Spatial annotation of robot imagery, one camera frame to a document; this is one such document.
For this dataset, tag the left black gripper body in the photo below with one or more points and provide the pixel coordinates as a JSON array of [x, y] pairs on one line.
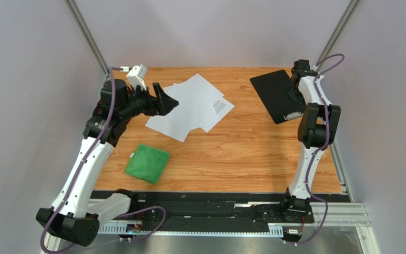
[[140, 103]]

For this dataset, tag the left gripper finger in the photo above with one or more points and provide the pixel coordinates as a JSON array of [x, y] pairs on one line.
[[158, 94], [165, 104]]

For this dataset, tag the black clipboard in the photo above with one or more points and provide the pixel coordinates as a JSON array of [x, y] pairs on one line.
[[277, 95]]

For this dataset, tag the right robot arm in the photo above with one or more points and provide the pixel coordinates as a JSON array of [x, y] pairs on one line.
[[316, 132]]

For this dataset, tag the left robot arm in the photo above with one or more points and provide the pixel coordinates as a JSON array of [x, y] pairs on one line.
[[70, 217]]

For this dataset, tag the printed white paper sheet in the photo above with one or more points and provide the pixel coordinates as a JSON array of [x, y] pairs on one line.
[[221, 108]]

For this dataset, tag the green cloth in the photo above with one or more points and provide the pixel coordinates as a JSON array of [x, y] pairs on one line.
[[147, 163]]

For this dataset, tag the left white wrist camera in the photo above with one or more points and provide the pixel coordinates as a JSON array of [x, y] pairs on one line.
[[135, 76]]

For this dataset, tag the left frame post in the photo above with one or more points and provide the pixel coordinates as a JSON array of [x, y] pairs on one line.
[[86, 33]]

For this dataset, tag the frame post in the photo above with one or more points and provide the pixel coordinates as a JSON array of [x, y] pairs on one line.
[[339, 28], [86, 33]]

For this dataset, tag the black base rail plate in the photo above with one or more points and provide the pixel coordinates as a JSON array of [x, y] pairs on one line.
[[214, 212]]

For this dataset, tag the slotted cable duct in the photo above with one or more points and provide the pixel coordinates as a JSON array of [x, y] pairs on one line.
[[124, 228]]

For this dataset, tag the right frame post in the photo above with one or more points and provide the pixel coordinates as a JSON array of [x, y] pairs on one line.
[[339, 28]]

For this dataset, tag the aluminium frame rail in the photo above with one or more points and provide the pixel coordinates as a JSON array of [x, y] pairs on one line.
[[340, 214]]

